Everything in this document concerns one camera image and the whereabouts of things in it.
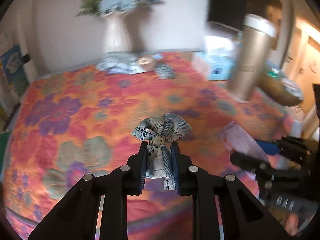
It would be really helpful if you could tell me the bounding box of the lilac patterned cloth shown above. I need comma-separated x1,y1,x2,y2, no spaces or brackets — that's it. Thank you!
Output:
220,122,299,170

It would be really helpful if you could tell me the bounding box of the plaid blue fabric pouch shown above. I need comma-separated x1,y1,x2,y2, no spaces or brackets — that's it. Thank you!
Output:
132,113,193,191

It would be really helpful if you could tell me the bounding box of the blue patterned fabric bundle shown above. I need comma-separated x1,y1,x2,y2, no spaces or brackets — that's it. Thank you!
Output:
155,62,176,79

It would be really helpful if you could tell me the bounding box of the person's right hand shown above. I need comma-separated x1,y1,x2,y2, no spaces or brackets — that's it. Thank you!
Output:
285,213,299,236

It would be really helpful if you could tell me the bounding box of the floral orange quilted tablecloth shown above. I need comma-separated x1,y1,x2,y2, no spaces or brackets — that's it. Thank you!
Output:
3,51,293,239

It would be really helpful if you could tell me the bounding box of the tissue pack blue white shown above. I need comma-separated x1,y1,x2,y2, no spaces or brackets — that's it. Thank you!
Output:
191,35,241,81

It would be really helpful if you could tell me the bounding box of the gold cylindrical canister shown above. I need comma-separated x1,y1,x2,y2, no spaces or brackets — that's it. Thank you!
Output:
227,14,277,101

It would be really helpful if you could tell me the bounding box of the light blue folded cloth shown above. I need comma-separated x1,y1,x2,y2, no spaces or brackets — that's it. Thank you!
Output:
96,52,145,75

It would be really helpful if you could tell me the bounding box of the white ribbed flower vase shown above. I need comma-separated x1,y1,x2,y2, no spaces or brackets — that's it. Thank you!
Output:
101,11,132,54

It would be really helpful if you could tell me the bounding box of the books stack at wall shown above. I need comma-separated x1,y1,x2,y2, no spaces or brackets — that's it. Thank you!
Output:
1,31,30,120

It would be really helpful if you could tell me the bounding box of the black wall television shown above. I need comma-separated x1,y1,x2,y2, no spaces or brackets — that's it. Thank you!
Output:
208,0,283,50

